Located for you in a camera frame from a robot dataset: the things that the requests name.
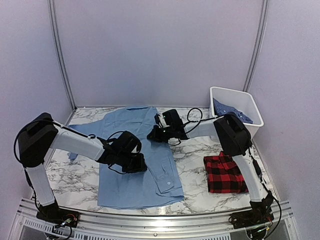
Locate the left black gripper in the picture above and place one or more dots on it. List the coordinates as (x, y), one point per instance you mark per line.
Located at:
(139, 167)

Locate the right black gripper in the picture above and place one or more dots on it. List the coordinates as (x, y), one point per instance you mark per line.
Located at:
(155, 133)

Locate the light blue long sleeve shirt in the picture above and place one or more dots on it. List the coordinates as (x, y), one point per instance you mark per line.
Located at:
(147, 180)

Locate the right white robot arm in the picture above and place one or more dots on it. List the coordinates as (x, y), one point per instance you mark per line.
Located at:
(236, 142)

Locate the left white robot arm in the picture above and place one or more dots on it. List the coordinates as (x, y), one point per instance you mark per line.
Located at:
(36, 138)

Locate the dark blue patterned shirt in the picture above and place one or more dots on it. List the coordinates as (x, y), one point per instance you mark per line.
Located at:
(222, 109)

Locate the red black plaid shirt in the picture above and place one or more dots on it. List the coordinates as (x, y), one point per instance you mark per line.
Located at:
(223, 175)

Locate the white plastic bin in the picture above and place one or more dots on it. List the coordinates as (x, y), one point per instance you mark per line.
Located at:
(241, 101)

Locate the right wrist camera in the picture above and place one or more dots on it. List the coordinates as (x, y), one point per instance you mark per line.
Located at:
(170, 119)

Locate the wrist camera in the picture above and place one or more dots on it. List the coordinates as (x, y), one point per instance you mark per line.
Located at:
(125, 142)
(170, 119)

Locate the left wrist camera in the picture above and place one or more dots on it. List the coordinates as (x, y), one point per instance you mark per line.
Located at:
(125, 142)

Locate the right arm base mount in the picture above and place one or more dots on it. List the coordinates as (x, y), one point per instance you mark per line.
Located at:
(249, 218)

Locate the aluminium table front rail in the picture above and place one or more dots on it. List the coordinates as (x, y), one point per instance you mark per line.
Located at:
(111, 226)

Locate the right wall aluminium profile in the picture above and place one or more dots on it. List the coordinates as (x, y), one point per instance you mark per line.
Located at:
(262, 24)

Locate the wall aluminium profile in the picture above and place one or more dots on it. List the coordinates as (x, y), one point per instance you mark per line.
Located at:
(59, 53)
(262, 24)

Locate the left wall aluminium profile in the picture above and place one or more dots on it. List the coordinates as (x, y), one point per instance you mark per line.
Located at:
(59, 53)

